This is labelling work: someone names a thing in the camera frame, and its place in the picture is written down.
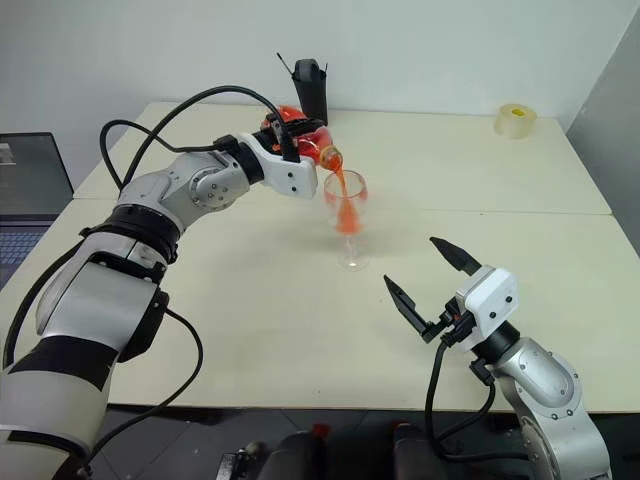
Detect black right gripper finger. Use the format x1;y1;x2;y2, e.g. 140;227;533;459
382;273;437;344
429;237;484;277

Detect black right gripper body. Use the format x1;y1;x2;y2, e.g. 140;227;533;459
422;296;474;347

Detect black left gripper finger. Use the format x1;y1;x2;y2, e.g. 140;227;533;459
281;117;327;134

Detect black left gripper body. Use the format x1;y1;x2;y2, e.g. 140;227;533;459
251;118;302;162

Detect clear bottle with orange drink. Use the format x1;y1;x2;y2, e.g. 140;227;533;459
272;104;347;174

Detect clear wine glass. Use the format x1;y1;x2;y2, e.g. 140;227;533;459
322;169;372;273

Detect black pen holder cup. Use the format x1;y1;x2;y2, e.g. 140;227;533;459
292;67;330;127

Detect black rounded tool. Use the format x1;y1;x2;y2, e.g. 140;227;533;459
294;58;322;82

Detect long black pen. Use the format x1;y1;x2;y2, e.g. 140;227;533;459
275;50;297;79

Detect clear tape roll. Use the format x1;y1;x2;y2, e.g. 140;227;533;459
494;102;539;142

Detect dark laptop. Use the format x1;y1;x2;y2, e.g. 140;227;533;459
0;131;76;289

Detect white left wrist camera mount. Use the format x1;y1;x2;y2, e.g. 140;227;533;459
238;131;320;202

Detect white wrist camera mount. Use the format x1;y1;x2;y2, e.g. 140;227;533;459
455;265;520;354
238;131;320;202

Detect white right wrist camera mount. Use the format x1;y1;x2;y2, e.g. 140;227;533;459
455;265;520;354

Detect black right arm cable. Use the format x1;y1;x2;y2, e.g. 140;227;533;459
424;337;532;462

